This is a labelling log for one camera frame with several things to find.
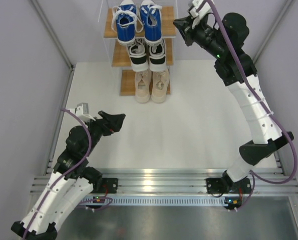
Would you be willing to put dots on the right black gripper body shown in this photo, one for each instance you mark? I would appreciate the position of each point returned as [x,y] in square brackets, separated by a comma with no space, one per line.
[203,36]

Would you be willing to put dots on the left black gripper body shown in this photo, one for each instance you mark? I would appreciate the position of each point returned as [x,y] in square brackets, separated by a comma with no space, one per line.
[97,129]

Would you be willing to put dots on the blue canvas sneaker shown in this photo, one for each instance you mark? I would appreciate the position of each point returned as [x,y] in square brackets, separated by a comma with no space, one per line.
[126,22]
[151,18]

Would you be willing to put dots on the black white sneaker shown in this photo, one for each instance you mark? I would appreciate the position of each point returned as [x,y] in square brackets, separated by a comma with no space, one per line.
[157,57]
[137,55]

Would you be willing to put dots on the beige platform sneaker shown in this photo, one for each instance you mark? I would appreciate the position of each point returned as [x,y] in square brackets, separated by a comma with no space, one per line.
[161,81]
[142,85]

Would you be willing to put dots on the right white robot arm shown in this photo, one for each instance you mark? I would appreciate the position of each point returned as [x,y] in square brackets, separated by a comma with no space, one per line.
[267,135]

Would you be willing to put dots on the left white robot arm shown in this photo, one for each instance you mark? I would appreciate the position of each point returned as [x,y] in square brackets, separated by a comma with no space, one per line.
[71,179]

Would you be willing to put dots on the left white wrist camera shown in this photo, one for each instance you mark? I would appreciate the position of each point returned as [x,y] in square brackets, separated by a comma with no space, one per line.
[82,112]

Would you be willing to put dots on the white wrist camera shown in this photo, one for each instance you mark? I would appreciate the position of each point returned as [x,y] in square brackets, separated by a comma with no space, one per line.
[82,112]
[198,10]

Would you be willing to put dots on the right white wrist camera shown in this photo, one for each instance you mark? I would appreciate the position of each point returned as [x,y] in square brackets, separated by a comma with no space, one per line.
[198,10]

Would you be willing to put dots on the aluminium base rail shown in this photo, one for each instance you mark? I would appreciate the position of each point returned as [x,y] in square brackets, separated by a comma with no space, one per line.
[181,182]

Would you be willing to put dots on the slotted grey cable duct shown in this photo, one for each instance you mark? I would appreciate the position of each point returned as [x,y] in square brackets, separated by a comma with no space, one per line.
[193,201]

